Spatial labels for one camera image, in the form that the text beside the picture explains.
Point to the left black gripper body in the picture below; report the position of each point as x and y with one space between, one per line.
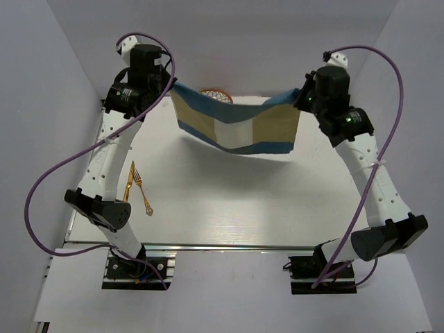
159 80

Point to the blue beige white placemat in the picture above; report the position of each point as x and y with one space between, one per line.
268 128

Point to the floral patterned ceramic bowl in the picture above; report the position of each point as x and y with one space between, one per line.
217 94

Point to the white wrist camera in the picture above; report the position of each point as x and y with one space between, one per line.
337 59
125 46

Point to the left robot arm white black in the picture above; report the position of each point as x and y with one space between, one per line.
95 197

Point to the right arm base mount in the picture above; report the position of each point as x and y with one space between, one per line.
303 271

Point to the gold fork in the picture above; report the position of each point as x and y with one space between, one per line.
139 182

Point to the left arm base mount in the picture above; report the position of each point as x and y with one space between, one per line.
120 274

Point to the aluminium table front rail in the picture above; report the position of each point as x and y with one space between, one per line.
220 247

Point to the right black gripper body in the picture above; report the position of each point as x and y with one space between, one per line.
306 100

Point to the gold knife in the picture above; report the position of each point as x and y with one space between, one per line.
129 182

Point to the right blue table label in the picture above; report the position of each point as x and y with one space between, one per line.
333 103

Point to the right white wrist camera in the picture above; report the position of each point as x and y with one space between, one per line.
337 59

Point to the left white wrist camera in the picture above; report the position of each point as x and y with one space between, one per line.
125 46

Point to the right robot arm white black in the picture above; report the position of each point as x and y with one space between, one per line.
391 224

